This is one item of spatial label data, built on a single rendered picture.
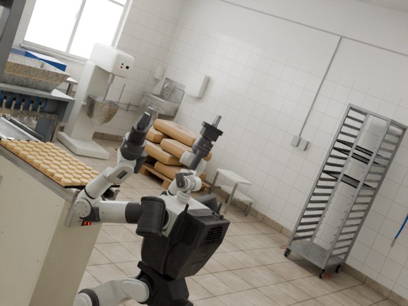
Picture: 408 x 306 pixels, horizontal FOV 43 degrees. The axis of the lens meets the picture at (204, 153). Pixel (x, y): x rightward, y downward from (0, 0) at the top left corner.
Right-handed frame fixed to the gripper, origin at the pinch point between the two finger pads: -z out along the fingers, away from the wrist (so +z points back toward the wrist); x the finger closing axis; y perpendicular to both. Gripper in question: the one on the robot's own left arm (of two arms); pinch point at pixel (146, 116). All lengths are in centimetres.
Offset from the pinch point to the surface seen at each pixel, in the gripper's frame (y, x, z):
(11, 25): -27, -65, -44
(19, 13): -27, -63, -47
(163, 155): -6, 380, 276
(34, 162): -46, 35, 78
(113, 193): -4, 47, 81
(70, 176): -26, 35, 75
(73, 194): -19, 23, 73
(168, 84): -56, 535, 263
